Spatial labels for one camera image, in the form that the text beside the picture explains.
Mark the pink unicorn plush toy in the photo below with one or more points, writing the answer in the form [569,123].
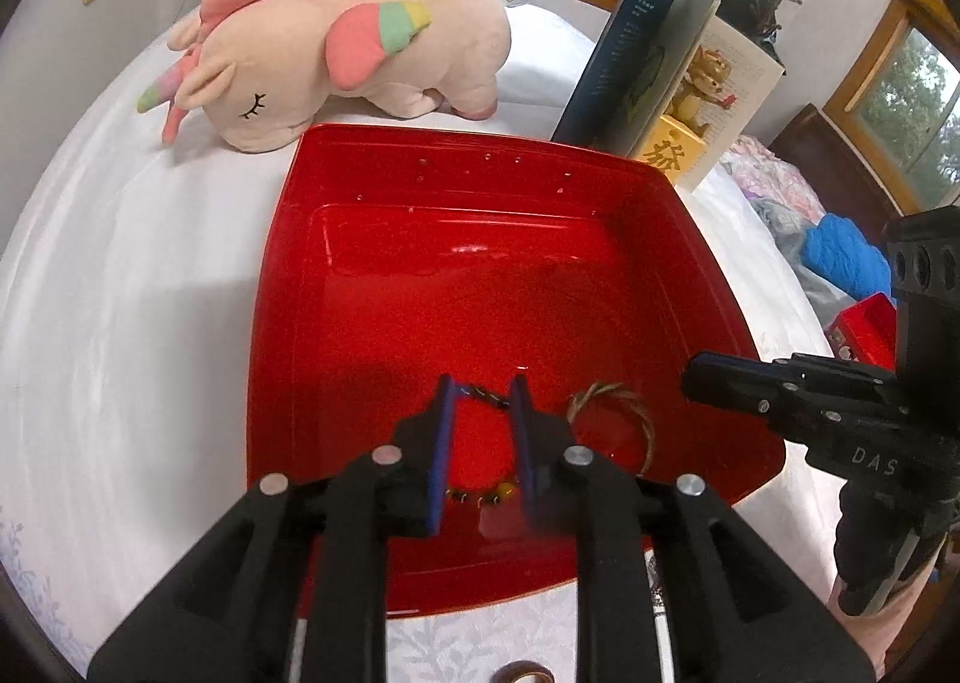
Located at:
[337,76]

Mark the floral blanket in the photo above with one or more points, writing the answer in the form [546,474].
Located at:
[772,181]

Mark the dark blue open book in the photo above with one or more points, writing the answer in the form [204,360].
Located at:
[622,53]

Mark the person's right forearm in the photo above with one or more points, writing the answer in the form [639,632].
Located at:
[892,634]

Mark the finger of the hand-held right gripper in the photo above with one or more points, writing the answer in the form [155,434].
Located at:
[750,391]
[825,367]

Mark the blue cloth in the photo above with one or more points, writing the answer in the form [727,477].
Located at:
[847,256]

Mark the red plastic tray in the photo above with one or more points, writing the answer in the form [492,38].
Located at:
[487,293]

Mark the golden figurine on yellow base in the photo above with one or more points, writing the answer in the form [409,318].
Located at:
[690,91]

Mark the dark wooden headboard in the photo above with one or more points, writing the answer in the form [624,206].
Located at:
[832,151]

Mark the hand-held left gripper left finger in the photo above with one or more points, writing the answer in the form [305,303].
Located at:
[439,458]

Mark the small red box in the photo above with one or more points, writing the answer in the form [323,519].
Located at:
[870,331]

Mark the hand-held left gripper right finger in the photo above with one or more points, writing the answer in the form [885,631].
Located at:
[525,450]

